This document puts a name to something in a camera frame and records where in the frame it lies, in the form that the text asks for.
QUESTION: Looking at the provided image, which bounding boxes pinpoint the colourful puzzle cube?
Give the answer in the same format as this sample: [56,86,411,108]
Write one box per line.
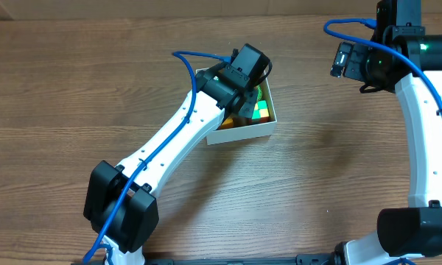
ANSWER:
[250,100,270,124]

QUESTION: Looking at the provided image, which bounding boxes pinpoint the green number ball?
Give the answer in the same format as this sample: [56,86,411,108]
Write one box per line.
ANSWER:
[256,85,263,102]

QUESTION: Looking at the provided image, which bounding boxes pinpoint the yellow rubber duck toy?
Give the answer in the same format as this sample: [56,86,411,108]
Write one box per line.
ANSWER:
[218,115,240,130]

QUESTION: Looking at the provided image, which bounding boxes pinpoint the white cardboard box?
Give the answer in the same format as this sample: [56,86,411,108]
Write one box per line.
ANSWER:
[189,66,276,144]

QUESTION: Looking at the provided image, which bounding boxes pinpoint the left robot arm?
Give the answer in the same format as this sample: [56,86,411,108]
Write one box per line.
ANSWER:
[83,68,264,264]

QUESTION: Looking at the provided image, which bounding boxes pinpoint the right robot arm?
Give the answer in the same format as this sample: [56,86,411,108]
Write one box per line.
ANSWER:
[331,33,442,264]

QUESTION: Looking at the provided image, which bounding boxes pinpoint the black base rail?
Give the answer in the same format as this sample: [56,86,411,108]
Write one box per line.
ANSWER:
[70,252,342,265]

